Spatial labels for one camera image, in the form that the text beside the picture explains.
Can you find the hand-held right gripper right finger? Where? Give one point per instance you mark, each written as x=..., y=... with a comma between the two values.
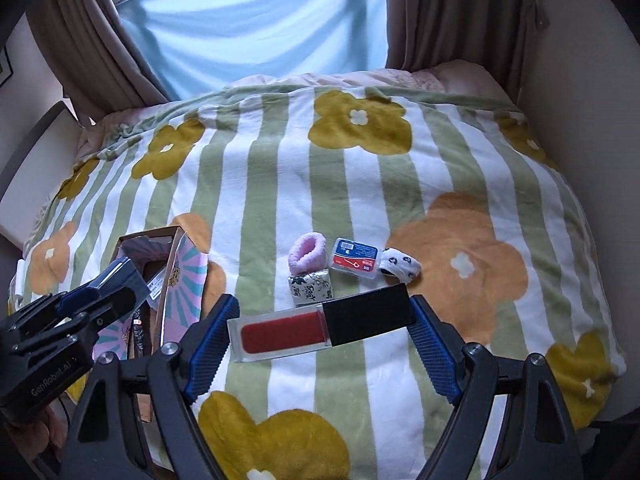
x=434, y=355

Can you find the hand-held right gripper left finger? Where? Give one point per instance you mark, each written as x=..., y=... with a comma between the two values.
x=216, y=347

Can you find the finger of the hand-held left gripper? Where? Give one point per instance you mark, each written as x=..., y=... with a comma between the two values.
x=95, y=312
x=120, y=275

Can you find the pink sunburst cardboard box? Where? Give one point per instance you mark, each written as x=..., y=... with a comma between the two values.
x=187, y=285

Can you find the red lip gloss tube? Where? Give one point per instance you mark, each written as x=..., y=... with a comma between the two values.
x=350, y=317

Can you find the clear plastic packet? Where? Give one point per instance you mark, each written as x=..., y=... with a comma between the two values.
x=161, y=285

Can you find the dark patterned band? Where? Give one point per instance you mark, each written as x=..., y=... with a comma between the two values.
x=137, y=332

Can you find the white sock with black print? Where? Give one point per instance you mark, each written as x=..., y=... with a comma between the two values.
x=399, y=265

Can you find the patterned tissue pack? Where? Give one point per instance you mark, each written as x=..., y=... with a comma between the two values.
x=311, y=287

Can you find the clear box with blue label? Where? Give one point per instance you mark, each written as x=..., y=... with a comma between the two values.
x=356, y=257

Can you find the pink fluffy hair scrunchie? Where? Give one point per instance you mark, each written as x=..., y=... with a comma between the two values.
x=309, y=255

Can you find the striped floral blanket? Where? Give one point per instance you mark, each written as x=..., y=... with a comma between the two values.
x=350, y=185

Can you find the beige curtain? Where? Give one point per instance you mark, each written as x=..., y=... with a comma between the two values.
x=85, y=25
x=450, y=10

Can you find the light blue sheet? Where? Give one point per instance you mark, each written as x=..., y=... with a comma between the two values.
x=250, y=25

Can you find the white panel with dark frame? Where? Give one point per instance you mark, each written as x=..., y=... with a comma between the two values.
x=35, y=170

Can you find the framed wall picture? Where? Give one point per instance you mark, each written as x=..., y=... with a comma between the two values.
x=5, y=65

